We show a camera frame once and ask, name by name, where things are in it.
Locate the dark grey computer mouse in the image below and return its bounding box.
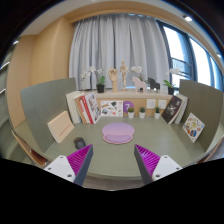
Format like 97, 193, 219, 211
74, 137, 86, 149

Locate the wooden mannequin figure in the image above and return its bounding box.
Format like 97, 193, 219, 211
120, 60, 131, 89

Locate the white book spine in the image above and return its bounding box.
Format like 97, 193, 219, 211
66, 91, 81, 124

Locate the small potted plant middle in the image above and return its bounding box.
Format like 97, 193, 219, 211
139, 107, 146, 119

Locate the beige leaning box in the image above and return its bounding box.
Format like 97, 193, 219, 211
48, 111, 74, 143

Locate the grey curtain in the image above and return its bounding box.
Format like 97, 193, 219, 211
69, 14, 169, 90

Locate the red white leaning book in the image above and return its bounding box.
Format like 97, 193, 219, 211
81, 92, 101, 124

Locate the white orchid black pot left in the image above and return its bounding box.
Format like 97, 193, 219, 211
81, 66, 105, 93

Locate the colourful sticker book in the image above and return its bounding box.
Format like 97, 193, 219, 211
182, 113, 205, 142

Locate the purple number seven sign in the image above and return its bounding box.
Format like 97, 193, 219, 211
123, 101, 134, 113

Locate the illustrated white card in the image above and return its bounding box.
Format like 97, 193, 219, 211
100, 100, 123, 117

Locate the purple round mouse pad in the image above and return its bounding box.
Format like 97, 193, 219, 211
102, 122, 135, 144

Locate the grey left partition panel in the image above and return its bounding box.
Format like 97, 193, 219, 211
21, 78, 76, 160

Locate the small potted plant left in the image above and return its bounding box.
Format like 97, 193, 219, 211
128, 107, 135, 119

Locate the white book behind black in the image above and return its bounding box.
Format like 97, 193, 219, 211
174, 93, 188, 124

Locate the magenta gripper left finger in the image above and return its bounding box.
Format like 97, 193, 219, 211
45, 144, 93, 186

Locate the grey right partition panel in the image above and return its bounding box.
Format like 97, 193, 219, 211
179, 80, 224, 151

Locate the small potted plant right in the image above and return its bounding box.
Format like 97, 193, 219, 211
154, 106, 160, 119

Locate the pink toy horse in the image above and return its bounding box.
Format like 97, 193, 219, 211
132, 77, 147, 92

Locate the wooden shelf riser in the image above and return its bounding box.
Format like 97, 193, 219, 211
95, 89, 171, 116

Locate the grey partition panel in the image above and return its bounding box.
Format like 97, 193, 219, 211
21, 78, 76, 160
179, 80, 224, 151

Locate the black leaning book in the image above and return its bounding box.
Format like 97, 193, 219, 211
162, 96, 182, 124

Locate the wooden hand model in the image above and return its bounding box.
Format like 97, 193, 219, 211
108, 68, 118, 93

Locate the white orchid black pot right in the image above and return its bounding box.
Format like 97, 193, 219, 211
163, 68, 181, 95

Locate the black toy horse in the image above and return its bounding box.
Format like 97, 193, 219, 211
148, 78, 160, 90

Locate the small potted plant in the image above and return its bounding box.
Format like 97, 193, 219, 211
139, 107, 146, 119
128, 107, 135, 119
154, 106, 160, 119

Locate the white orchid middle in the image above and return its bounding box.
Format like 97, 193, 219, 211
131, 66, 147, 83

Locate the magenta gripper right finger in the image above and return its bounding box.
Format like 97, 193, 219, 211
134, 145, 182, 185

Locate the wooden chair left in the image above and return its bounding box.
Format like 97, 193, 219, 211
12, 131, 48, 168

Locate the white orchid black pot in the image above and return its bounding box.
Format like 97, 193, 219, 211
163, 68, 181, 95
81, 66, 105, 93

